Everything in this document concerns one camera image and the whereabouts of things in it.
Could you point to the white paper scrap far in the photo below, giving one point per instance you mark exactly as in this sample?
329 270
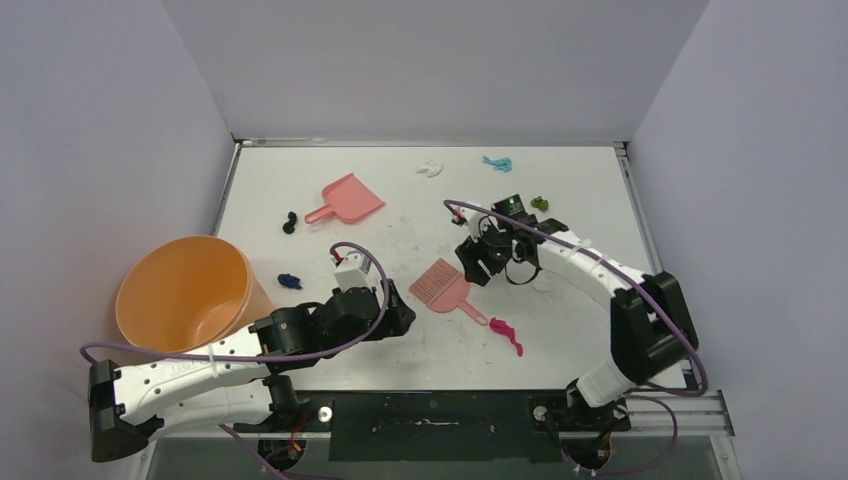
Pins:
429 168

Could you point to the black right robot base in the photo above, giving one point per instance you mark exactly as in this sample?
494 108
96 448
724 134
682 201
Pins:
583 433

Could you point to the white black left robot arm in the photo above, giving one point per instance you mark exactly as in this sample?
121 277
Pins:
240 379

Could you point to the dark blue paper scrap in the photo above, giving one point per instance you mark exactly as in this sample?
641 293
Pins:
289 281

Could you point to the black paper scrap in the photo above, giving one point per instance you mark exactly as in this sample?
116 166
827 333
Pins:
289 226

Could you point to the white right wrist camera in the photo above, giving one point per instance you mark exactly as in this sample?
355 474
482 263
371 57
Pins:
470 219

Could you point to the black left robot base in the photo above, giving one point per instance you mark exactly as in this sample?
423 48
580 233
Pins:
289 413

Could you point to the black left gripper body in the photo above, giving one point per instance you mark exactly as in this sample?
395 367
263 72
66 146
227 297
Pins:
390 324

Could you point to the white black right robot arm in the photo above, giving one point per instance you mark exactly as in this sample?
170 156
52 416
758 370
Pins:
650 326

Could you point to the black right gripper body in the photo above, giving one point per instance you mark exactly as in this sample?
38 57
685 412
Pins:
477 255

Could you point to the pink plastic hand brush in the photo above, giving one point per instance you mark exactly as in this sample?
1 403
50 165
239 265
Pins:
443 288

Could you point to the green paper scrap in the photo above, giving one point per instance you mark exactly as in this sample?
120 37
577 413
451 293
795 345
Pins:
540 203

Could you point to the pink plastic dustpan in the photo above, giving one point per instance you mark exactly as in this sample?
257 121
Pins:
348 199

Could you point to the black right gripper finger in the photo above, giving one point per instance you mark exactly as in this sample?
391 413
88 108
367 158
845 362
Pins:
467 252
479 273

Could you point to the orange plastic bucket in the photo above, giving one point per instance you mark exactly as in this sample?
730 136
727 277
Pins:
188 293

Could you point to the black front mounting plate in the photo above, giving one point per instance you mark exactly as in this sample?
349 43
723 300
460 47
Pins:
441 425

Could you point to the cyan paper scrap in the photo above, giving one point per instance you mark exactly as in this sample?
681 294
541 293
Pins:
503 164

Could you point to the magenta paper scrap near brush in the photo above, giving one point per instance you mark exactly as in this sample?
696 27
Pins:
502 328

